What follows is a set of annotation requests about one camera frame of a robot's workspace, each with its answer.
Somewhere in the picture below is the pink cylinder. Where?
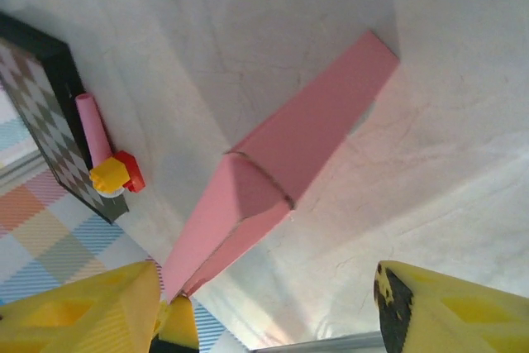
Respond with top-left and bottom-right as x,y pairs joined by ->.
74,93 -> 115,166

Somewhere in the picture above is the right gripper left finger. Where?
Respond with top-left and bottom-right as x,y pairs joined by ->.
0,260 -> 200,353

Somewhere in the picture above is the yellow toy block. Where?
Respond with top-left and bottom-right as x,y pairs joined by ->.
88,156 -> 127,195

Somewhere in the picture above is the red toy block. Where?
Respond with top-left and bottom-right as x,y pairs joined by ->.
113,150 -> 146,193

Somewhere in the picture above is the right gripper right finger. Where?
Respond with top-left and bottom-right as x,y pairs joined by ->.
374,260 -> 529,353

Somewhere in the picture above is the black and white checkerboard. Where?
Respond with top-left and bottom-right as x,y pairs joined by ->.
0,12 -> 130,227

